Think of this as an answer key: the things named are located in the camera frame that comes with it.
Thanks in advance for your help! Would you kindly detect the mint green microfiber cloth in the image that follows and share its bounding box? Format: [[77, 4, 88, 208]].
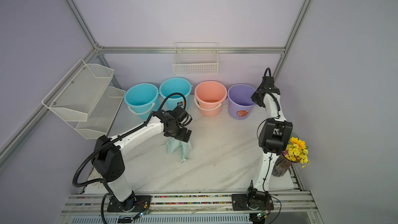
[[166, 138, 193, 163]]

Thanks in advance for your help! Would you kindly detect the purple plastic bucket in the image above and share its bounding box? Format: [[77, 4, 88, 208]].
[[227, 84, 256, 120]]

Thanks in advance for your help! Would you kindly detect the teal plastic bucket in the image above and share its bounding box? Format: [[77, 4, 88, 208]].
[[124, 83, 160, 120], [159, 77, 192, 110]]

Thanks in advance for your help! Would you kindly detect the pink plastic bucket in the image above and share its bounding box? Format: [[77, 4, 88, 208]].
[[194, 81, 227, 117]]

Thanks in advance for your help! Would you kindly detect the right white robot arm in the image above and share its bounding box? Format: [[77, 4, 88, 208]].
[[246, 75, 293, 210]]

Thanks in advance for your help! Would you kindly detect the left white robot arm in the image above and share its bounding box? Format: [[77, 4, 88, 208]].
[[91, 106, 192, 209]]

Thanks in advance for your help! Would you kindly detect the yellow artificial flower bouquet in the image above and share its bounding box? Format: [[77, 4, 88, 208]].
[[283, 132, 311, 168]]

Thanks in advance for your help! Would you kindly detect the dark flower vase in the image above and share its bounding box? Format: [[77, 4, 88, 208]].
[[272, 154, 293, 177]]

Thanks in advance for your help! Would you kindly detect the white mesh two-tier shelf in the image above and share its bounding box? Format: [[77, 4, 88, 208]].
[[42, 59, 125, 140]]

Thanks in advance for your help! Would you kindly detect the white work glove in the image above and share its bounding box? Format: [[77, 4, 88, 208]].
[[88, 168, 104, 188]]

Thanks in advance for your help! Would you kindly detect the white wire wall basket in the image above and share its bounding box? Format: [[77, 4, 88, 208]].
[[172, 42, 219, 76]]

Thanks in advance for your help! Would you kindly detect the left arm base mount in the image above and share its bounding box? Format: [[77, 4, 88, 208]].
[[107, 194, 152, 213]]

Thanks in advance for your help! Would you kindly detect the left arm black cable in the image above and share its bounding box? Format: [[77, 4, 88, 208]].
[[72, 92, 187, 224]]

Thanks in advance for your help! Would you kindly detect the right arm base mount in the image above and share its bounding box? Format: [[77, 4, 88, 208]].
[[231, 186, 274, 211]]

